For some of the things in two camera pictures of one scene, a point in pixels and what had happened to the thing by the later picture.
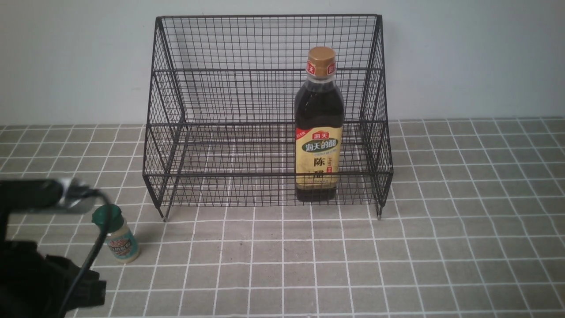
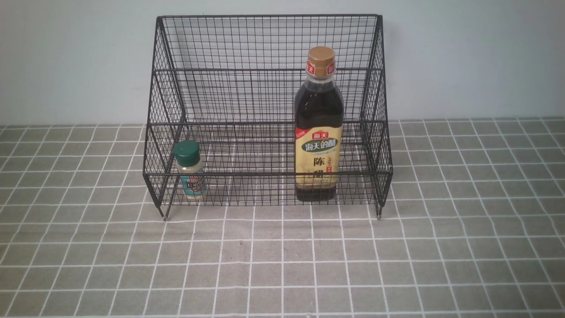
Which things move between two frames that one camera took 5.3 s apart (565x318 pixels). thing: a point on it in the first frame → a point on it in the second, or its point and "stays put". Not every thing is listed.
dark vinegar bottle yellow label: x=319 y=121 stays put
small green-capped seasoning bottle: x=120 y=240 → x=189 y=164
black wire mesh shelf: x=268 y=110 stays put
